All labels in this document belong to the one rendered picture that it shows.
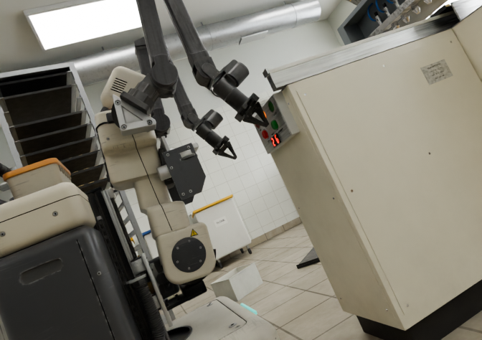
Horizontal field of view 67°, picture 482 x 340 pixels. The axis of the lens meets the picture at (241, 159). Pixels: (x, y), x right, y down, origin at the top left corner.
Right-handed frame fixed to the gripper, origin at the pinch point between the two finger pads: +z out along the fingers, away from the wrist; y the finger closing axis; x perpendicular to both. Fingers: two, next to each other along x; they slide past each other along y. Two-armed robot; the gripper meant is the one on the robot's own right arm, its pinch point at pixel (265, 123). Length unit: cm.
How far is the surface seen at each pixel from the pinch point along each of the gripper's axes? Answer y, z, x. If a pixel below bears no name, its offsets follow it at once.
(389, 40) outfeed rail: -11, 14, -47
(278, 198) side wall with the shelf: 408, 93, -123
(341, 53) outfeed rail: -11.0, 4.1, -30.5
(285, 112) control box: -6.8, 2.3, -3.9
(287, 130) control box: -5.2, 6.2, -0.2
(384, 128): -11.8, 28.6, -18.5
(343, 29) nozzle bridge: 36, 1, -85
